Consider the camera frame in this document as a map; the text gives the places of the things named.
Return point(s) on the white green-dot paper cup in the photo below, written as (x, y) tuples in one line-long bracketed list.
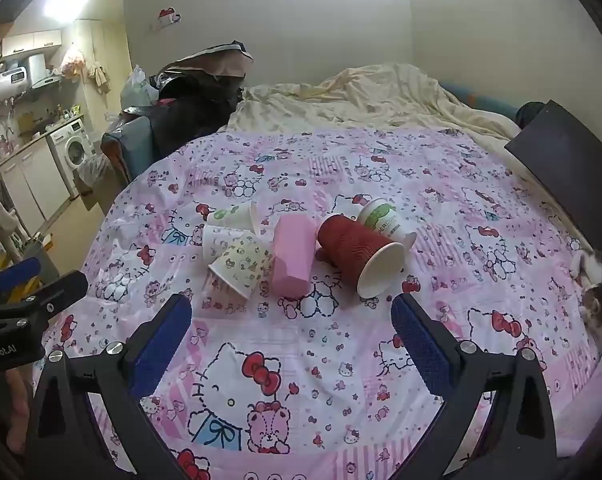
[(239, 217)]

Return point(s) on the person's left hand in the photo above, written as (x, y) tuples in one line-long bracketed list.
[(15, 400)]

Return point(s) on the pink faceted plastic cup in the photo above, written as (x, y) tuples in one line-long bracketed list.
[(293, 248)]

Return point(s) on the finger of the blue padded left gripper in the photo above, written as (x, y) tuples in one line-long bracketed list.
[(18, 273), (62, 293)]

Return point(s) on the white purple-print paper cup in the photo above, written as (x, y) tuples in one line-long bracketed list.
[(216, 239)]

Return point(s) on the yellow cartoon print paper cup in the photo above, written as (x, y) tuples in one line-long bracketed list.
[(243, 264)]

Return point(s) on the white kitchen cabinet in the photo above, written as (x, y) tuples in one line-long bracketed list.
[(34, 185)]

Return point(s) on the Hello Kitty wall sticker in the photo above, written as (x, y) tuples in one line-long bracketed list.
[(167, 17)]

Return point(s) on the white green-leaf paper cup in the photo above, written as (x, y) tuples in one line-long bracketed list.
[(381, 216)]

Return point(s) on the white washing machine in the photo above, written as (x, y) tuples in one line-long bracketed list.
[(70, 146)]

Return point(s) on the white water heater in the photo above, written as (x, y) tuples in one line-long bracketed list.
[(13, 83)]

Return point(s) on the red ribbed paper cup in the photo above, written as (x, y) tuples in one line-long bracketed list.
[(367, 260)]

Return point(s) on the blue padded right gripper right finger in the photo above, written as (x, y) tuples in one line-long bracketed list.
[(443, 363)]

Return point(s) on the black bag pile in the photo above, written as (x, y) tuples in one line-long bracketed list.
[(197, 94)]

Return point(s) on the tabby and white cat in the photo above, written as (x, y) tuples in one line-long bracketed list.
[(586, 269)]

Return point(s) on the cream crumpled blanket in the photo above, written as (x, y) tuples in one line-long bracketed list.
[(382, 96)]

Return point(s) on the white plastic bag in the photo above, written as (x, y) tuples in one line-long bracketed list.
[(137, 91)]

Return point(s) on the pink Hello Kitty bedsheet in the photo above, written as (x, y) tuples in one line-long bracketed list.
[(321, 387)]

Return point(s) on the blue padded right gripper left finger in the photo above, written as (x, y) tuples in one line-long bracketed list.
[(133, 369)]

